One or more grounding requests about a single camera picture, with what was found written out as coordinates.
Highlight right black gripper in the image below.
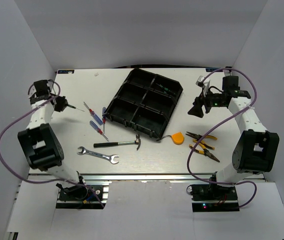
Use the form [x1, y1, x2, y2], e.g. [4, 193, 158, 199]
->
[187, 87, 225, 118]

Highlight black green precision screwdriver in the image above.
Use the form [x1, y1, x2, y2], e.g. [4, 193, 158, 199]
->
[66, 104, 84, 112]

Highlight yellow black pliers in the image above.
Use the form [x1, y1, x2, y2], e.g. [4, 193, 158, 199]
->
[194, 143, 220, 163]
[185, 131, 218, 151]

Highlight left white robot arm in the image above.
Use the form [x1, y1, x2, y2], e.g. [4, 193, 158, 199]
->
[17, 79, 88, 200]

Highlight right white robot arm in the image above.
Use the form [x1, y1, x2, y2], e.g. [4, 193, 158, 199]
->
[188, 75, 280, 200]

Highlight orange tape measure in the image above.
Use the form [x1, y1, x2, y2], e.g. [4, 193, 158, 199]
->
[157, 132, 185, 145]

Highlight blue red screwdriver lower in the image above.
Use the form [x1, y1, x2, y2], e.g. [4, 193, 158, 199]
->
[89, 120, 109, 141]

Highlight blue red screwdriver middle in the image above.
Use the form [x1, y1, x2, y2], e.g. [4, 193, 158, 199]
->
[102, 107, 107, 133]

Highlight black compartment tray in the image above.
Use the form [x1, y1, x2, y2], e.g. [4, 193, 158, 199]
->
[105, 68, 183, 140]

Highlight silver open-end wrench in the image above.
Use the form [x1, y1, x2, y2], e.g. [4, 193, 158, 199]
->
[77, 146, 119, 165]

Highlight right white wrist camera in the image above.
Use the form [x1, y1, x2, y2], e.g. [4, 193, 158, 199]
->
[195, 75, 211, 97]

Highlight black handled claw hammer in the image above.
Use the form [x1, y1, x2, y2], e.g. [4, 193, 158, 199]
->
[93, 134, 141, 151]

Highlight right aluminium rail frame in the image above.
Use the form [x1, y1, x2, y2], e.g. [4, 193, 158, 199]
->
[223, 66, 267, 181]

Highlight front aluminium rail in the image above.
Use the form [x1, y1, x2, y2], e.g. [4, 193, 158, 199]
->
[29, 172, 215, 183]

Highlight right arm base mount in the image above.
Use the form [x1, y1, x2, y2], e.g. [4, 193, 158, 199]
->
[186, 184, 240, 213]

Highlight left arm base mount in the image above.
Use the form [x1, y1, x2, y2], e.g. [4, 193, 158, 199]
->
[55, 179, 110, 210]

